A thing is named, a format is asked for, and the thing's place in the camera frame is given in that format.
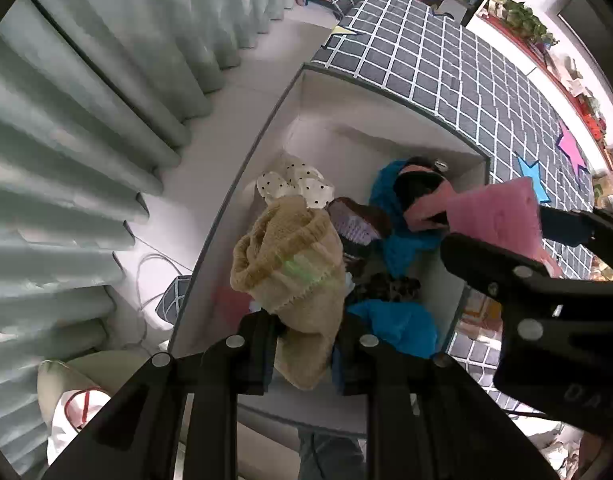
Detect pink sponge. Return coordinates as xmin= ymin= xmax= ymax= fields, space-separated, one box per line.
xmin=215 ymin=286 xmax=254 ymax=328
xmin=444 ymin=177 xmax=552 ymax=266

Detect pink and black sleep mask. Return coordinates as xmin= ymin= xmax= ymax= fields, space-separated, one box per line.
xmin=393 ymin=156 xmax=455 ymax=233

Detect blue cloth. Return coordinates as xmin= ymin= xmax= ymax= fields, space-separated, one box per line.
xmin=347 ymin=160 xmax=440 ymax=358

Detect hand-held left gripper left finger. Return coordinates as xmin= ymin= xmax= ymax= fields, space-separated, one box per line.
xmin=41 ymin=312 xmax=278 ymax=480

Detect white cable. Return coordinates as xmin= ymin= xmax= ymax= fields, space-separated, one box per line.
xmin=134 ymin=252 xmax=192 ymax=351

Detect white bag with red lines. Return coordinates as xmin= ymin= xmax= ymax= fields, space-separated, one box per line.
xmin=36 ymin=360 xmax=112 ymax=466

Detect grey checked star blanket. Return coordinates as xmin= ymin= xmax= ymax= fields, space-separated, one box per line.
xmin=306 ymin=0 xmax=613 ymax=411

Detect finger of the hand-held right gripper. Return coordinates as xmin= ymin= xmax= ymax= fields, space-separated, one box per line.
xmin=439 ymin=233 xmax=613 ymax=319
xmin=537 ymin=206 xmax=613 ymax=282

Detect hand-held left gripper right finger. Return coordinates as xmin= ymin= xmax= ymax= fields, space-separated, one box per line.
xmin=331 ymin=317 xmax=562 ymax=480

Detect red shelf with goods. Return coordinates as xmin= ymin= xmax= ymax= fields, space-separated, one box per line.
xmin=479 ymin=0 xmax=613 ymax=196

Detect person's blue jeans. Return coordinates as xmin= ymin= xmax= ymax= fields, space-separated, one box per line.
xmin=296 ymin=430 xmax=367 ymax=480

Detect white polka-dot cloth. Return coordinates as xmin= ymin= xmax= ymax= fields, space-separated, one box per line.
xmin=256 ymin=156 xmax=336 ymax=209

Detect white storage box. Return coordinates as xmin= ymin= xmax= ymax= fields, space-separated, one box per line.
xmin=166 ymin=65 xmax=490 ymax=436

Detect beige knitted hat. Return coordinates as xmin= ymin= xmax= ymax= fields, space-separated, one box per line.
xmin=230 ymin=195 xmax=347 ymax=391

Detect leopard print cloth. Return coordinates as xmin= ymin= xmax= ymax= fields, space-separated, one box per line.
xmin=354 ymin=272 xmax=422 ymax=303

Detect pale green curtain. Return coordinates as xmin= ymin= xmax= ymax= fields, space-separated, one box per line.
xmin=0 ymin=0 xmax=312 ymax=456

